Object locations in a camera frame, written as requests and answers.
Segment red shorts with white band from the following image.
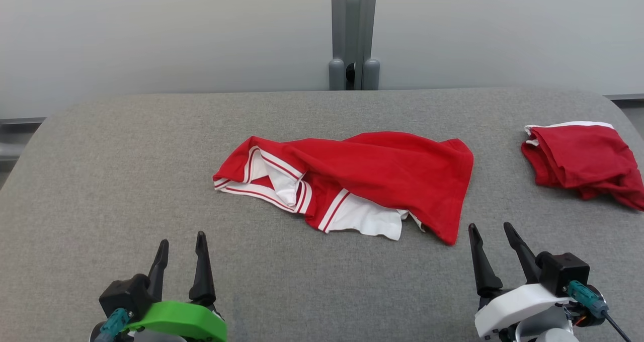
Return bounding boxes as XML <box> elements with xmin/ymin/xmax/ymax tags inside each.
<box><xmin>521</xmin><ymin>121</ymin><xmax>644</xmax><ymax>212</ymax></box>

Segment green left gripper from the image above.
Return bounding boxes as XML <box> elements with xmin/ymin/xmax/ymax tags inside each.
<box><xmin>123</xmin><ymin>231</ymin><xmax>228</xmax><ymax>342</ymax></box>

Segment red t-shirt with white sleeves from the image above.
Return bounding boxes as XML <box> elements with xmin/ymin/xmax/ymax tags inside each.
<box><xmin>212</xmin><ymin>131</ymin><xmax>474</xmax><ymax>246</ymax></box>

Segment teal left camera connector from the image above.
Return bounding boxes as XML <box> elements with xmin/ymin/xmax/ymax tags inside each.
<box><xmin>93</xmin><ymin>308</ymin><xmax>133</xmax><ymax>342</ymax></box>

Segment teal right camera connector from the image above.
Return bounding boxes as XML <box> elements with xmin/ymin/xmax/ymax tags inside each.
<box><xmin>563</xmin><ymin>281</ymin><xmax>609</xmax><ymax>319</ymax></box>

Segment grey baseboard strip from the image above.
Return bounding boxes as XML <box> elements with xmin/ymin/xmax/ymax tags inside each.
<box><xmin>0</xmin><ymin>117</ymin><xmax>47</xmax><ymax>162</ymax></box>

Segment teal camera connector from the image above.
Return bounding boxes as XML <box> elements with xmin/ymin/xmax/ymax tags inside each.
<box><xmin>93</xmin><ymin>308</ymin><xmax>133</xmax><ymax>342</ymax></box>
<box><xmin>563</xmin><ymin>281</ymin><xmax>609</xmax><ymax>319</ymax></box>

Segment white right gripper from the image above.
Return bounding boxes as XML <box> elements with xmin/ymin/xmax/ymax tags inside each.
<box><xmin>468</xmin><ymin>222</ymin><xmax>574</xmax><ymax>338</ymax></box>

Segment grey metal partition post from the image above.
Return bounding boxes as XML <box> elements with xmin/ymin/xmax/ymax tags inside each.
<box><xmin>328</xmin><ymin>0</ymin><xmax>381</xmax><ymax>91</ymax></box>

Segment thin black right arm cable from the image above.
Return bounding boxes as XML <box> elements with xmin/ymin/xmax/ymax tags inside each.
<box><xmin>604</xmin><ymin>313</ymin><xmax>632</xmax><ymax>342</ymax></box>

